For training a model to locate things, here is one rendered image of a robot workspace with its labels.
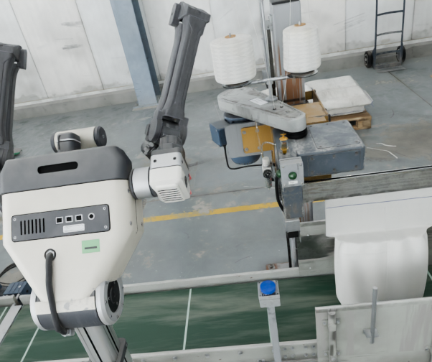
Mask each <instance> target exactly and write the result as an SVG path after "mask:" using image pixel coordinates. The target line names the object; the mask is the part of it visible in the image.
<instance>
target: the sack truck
mask: <svg viewBox="0 0 432 362"><path fill-rule="evenodd" d="M377 6H378V0H376V10H375V47H374V49H373V51H372V53H371V52H370V51H369V50H368V51H366V52H365V56H364V61H365V67H366V68H370V67H371V66H373V67H374V70H375V71H376V72H377V73H386V72H390V71H396V70H404V69H407V68H404V67H403V66H402V65H401V64H402V62H404V61H405V56H406V52H405V47H404V46H403V30H404V18H405V0H403V10H397V11H388V12H384V13H381V14H377ZM398 12H402V13H403V20H402V30H400V31H392V32H384V33H381V34H377V17H378V16H381V15H385V14H392V13H398ZM400 32H401V43H400V46H398V48H397V50H392V51H387V52H380V53H377V54H376V47H377V37H378V36H381V35H384V34H392V33H400ZM391 52H396V55H388V56H383V57H391V56H396V57H397V62H392V63H387V64H382V65H376V59H378V58H382V57H376V56H377V55H382V54H386V53H391Z"/></svg>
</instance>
